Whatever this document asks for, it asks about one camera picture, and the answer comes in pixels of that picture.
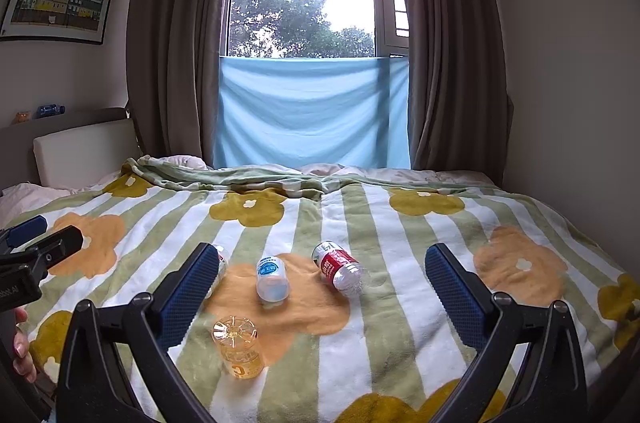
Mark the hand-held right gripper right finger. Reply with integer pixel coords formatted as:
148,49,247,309
424,243,589,423

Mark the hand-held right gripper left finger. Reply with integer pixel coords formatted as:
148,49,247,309
55,242,231,423

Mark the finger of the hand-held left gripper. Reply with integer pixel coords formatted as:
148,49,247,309
0,225,85,276
0,215,49,255

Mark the yellow drink bottle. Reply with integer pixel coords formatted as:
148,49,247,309
212,315,265,379

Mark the person's left hand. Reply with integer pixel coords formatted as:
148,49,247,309
12,306,39,385

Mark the clear plastic bottle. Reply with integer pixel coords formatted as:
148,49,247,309
202,245,230,300

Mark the striped flower print blanket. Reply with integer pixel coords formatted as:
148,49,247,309
0,157,640,423

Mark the blue label plastic bottle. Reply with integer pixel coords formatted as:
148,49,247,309
255,255,290,304

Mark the white headboard cushion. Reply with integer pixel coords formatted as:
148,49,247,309
33,123,147,190

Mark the red label plastic bottle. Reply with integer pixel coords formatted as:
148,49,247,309
311,241,384,294

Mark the grey bed headboard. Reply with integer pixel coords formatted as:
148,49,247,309
0,106,146,186

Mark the light blue cloth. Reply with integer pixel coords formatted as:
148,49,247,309
212,55,412,170

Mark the brown curtain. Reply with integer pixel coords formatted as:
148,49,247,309
125,0,247,170
389,0,517,190

